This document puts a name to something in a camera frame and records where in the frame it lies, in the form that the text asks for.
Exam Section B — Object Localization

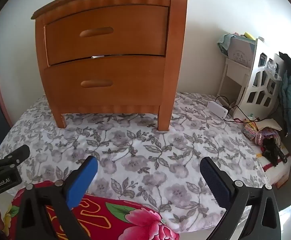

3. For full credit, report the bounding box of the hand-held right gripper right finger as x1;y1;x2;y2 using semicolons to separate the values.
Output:
200;156;282;240

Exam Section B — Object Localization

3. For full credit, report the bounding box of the pink padded post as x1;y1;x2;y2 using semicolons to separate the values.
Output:
0;76;12;128

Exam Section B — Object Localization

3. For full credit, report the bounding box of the cardboard box on stand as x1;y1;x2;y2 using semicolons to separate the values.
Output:
228;36;256;67

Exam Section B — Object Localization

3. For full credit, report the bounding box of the red floral blanket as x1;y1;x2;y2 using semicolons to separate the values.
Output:
2;180;181;240

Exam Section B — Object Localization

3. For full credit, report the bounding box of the puzzle cube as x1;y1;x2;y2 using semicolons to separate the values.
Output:
243;124;258;139

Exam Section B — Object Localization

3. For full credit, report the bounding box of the green cloth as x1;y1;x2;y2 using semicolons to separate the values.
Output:
217;34;236;55

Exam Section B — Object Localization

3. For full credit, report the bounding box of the wooden nightstand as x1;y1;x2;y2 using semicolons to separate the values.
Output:
31;0;192;133

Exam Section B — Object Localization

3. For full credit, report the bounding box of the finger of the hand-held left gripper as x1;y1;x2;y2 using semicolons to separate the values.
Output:
0;144;30;171

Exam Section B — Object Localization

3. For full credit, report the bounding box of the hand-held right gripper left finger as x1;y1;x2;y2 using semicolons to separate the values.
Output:
15;156;98;240

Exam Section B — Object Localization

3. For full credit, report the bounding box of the black cable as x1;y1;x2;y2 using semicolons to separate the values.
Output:
214;95;261;123

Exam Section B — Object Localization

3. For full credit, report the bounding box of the wooden drawer with curved front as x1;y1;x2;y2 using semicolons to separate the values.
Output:
44;5;170;67

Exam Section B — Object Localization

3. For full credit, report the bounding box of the small white table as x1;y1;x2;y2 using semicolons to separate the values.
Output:
217;56;252;105

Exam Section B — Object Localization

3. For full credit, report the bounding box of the white cut-out board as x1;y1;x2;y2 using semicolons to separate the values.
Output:
233;39;285;120

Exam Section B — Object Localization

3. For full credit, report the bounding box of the black furry toy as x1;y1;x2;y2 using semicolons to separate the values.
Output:
261;137;291;167

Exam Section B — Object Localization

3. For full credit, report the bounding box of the beige paper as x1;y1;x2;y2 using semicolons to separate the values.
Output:
257;119;282;132

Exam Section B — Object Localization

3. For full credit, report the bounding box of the clear plastic bag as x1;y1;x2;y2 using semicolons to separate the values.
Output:
266;60;282;80

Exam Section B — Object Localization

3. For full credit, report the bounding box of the white plastic box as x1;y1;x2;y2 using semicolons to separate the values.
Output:
207;101;230;118

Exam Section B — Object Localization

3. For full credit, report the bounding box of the pink pouch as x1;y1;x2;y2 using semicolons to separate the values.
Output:
256;127;281;145

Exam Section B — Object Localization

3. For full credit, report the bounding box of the grey floral blanket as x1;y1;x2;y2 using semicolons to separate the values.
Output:
0;91;271;233

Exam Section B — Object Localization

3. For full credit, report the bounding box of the white red crocheted mat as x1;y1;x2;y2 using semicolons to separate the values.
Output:
257;140;291;188

